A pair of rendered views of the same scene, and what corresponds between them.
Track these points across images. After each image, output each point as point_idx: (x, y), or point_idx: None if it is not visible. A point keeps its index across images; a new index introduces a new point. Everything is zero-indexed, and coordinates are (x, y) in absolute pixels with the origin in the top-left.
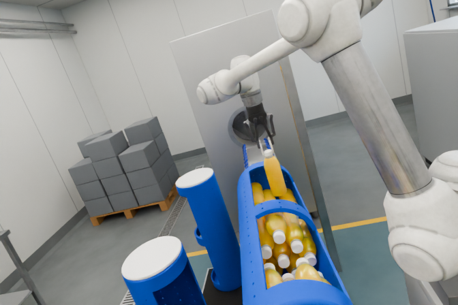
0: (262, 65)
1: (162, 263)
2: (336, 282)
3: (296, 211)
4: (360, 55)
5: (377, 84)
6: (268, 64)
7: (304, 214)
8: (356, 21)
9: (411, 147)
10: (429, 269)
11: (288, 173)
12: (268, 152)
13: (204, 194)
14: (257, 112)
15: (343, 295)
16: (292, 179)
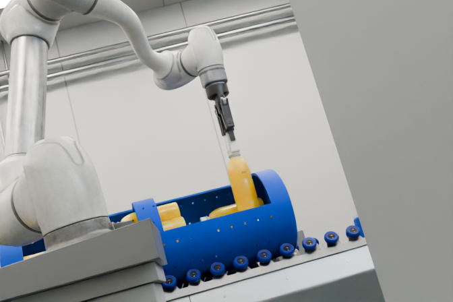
0: (132, 46)
1: None
2: None
3: (135, 209)
4: (11, 50)
5: (11, 72)
6: (133, 45)
7: (140, 215)
8: (11, 24)
9: (8, 125)
10: None
11: (265, 189)
12: (227, 151)
13: None
14: (207, 97)
15: (17, 249)
16: (269, 199)
